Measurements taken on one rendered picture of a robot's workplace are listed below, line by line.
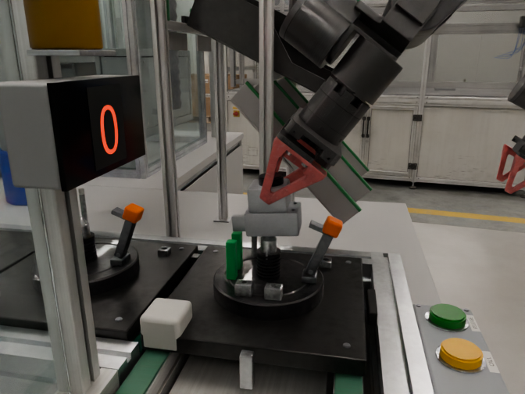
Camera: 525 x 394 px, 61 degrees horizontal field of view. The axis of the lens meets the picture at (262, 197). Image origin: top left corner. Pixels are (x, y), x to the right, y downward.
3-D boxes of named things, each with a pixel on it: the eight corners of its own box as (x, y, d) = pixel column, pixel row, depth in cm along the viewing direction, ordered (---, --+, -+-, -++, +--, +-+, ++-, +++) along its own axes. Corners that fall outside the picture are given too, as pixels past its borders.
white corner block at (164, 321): (194, 330, 52) (192, 299, 51) (180, 354, 48) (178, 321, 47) (156, 326, 53) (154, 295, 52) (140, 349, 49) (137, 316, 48)
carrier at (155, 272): (198, 256, 72) (194, 180, 68) (128, 348, 49) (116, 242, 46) (62, 245, 76) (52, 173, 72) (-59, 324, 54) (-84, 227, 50)
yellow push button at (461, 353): (474, 355, 48) (477, 338, 47) (485, 380, 44) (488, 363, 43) (435, 350, 48) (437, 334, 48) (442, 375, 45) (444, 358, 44)
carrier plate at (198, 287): (361, 270, 67) (362, 256, 67) (366, 377, 45) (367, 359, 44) (207, 256, 71) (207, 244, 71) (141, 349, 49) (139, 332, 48)
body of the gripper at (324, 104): (280, 133, 46) (326, 73, 43) (291, 118, 56) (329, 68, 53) (330, 171, 46) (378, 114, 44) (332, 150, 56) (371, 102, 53)
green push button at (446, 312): (459, 319, 54) (462, 304, 54) (468, 338, 51) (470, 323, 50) (425, 315, 55) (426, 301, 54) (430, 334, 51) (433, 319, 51)
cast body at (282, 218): (301, 223, 57) (299, 169, 54) (298, 237, 52) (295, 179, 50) (237, 223, 58) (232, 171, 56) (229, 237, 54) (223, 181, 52)
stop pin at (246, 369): (255, 382, 47) (255, 350, 46) (252, 390, 46) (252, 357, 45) (241, 381, 48) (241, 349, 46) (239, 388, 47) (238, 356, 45)
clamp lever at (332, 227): (317, 271, 57) (343, 220, 54) (316, 279, 55) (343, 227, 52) (291, 259, 57) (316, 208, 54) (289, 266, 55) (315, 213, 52)
